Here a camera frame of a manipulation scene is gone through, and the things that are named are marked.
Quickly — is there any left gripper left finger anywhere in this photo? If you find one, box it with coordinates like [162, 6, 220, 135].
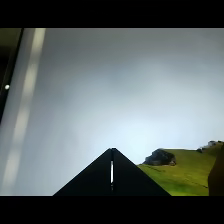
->
[53, 148, 113, 196]

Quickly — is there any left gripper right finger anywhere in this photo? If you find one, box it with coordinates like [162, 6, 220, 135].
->
[112, 148, 171, 196]

